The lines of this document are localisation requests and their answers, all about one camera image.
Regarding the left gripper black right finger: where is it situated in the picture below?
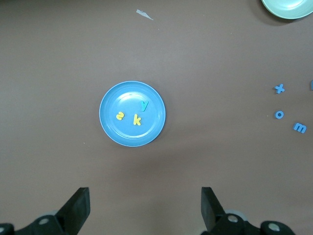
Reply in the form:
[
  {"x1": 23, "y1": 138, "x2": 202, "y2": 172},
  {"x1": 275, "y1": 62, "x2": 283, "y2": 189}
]
[{"x1": 200, "y1": 187, "x2": 294, "y2": 235}]

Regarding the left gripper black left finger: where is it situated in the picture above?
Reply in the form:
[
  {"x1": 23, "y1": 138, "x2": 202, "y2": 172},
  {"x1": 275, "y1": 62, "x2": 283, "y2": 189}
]
[{"x1": 0, "y1": 187, "x2": 90, "y2": 235}]

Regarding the blue round plate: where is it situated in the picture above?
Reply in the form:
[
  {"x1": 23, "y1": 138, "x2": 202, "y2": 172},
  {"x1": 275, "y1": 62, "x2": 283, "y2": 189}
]
[{"x1": 99, "y1": 81, "x2": 167, "y2": 147}]

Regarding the blue foam letter m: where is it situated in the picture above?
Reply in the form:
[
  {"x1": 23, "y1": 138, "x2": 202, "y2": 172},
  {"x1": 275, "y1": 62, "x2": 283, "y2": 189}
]
[{"x1": 292, "y1": 121, "x2": 307, "y2": 134}]

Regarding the grey paper scrap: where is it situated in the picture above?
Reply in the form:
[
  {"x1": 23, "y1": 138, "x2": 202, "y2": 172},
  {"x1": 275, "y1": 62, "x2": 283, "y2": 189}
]
[{"x1": 136, "y1": 9, "x2": 154, "y2": 21}]

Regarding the pale green round plate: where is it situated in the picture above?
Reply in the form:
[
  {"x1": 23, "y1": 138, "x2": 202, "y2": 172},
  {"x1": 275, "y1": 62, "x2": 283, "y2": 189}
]
[{"x1": 260, "y1": 0, "x2": 313, "y2": 20}]

